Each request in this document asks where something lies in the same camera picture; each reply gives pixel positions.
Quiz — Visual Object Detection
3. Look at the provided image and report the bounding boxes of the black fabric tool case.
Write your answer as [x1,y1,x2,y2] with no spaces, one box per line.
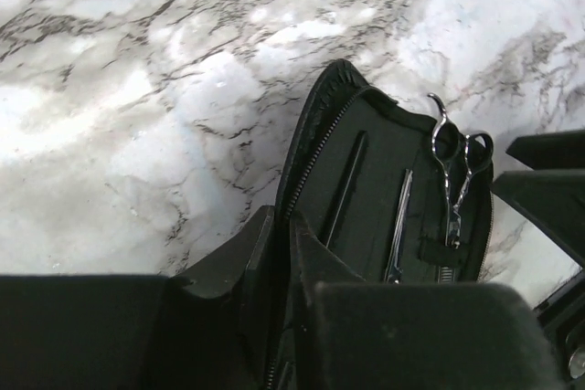
[265,59,494,389]

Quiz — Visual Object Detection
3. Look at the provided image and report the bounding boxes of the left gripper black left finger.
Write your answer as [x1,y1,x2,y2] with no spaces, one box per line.
[1,206,274,389]

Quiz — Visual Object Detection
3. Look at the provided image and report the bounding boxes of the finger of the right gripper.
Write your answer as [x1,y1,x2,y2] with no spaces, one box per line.
[492,169,585,267]
[506,130,585,171]

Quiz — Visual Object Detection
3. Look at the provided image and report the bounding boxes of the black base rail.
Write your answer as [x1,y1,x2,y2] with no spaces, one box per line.
[535,270,585,389]

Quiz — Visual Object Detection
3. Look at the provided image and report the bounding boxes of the silver hair scissors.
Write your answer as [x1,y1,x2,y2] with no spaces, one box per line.
[384,169,413,284]

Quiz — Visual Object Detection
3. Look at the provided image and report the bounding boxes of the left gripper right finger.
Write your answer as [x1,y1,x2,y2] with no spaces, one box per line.
[290,216,563,389]

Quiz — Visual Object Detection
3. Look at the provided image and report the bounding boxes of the silver thinning scissors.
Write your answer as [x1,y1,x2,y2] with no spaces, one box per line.
[427,92,495,284]

